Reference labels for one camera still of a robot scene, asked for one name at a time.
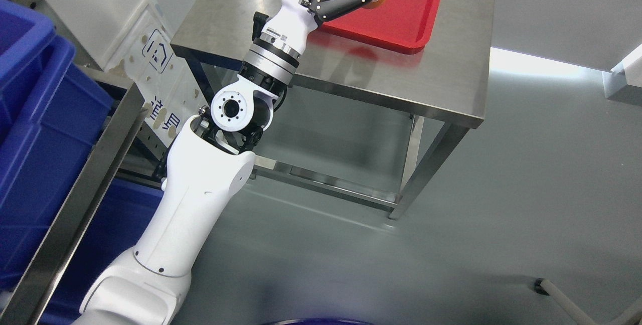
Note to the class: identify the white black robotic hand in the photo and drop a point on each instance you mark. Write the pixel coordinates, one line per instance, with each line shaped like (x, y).
(289, 29)

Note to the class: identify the stainless steel table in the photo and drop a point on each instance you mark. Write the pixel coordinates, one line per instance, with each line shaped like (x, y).
(444, 87)

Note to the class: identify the white floor sign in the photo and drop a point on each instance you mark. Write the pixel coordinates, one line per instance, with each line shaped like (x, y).
(143, 53)

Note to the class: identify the blue bin upper left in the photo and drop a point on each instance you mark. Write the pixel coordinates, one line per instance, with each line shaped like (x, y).
(52, 114)

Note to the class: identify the blue bin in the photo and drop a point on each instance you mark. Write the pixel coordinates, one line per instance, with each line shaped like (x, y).
(122, 216)
(52, 114)

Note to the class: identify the steel shelf rail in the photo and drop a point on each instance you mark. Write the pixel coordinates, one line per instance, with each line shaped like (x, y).
(46, 269)

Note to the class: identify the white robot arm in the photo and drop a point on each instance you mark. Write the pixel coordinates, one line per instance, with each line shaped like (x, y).
(209, 161)

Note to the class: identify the blue bin lower left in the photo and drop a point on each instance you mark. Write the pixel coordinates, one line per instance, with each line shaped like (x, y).
(122, 216)

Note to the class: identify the red plastic tray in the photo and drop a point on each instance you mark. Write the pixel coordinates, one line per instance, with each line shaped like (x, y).
(402, 26)

